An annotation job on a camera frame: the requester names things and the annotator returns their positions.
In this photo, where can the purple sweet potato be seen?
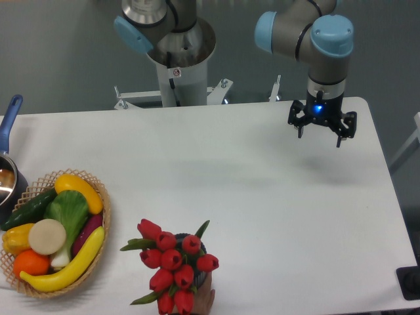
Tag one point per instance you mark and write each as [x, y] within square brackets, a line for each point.
[92, 223]

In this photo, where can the yellow bell pepper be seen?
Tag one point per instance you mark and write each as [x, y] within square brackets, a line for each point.
[16, 240]

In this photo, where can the blue handled saucepan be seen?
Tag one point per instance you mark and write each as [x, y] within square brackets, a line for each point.
[13, 183]

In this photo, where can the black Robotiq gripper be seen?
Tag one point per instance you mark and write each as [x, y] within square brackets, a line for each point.
[326, 112]

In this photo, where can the white metal base frame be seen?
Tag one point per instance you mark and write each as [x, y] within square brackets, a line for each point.
[223, 93]

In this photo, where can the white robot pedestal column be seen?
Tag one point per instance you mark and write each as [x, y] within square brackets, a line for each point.
[181, 64]

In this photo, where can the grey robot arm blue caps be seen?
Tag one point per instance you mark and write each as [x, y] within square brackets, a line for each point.
[308, 31]

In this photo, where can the red tulip bouquet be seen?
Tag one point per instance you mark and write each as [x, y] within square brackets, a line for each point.
[157, 252]

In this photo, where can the white frame at right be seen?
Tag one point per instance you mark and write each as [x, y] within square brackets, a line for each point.
[407, 149]

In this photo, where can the bare human hand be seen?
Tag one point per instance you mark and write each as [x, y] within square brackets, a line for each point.
[187, 302]

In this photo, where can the beige round disc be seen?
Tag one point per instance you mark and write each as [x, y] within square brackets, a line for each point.
[47, 236]

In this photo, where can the dark grey ribbed vase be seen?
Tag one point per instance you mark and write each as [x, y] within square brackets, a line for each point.
[199, 276]

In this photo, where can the orange fruit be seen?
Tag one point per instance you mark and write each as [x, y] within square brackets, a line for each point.
[32, 263]

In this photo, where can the woven wicker basket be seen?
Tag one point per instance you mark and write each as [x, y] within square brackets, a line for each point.
[43, 184]

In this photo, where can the yellow banana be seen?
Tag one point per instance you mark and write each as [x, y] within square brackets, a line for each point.
[73, 271]

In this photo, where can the green bok choy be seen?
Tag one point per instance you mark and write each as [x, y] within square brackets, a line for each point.
[70, 208]

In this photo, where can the black device at edge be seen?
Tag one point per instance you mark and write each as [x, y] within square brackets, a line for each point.
[408, 278]

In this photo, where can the green cucumber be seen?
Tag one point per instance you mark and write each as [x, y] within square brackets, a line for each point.
[31, 211]

